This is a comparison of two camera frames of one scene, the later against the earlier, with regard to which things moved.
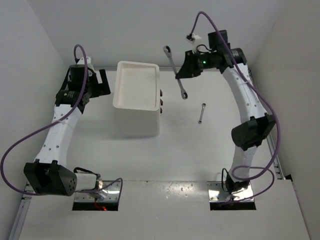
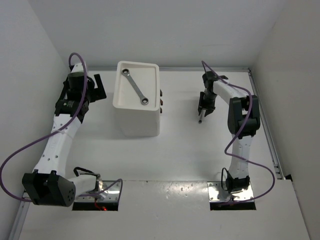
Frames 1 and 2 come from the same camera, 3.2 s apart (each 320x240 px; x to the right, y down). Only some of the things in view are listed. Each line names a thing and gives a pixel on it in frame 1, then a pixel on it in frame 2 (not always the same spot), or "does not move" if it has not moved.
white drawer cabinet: x=136 y=99 does not move
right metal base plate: x=216 y=193 does not move
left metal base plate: x=108 y=191 does not move
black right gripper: x=189 y=69 → x=202 y=105
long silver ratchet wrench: x=168 y=50 → x=144 y=101
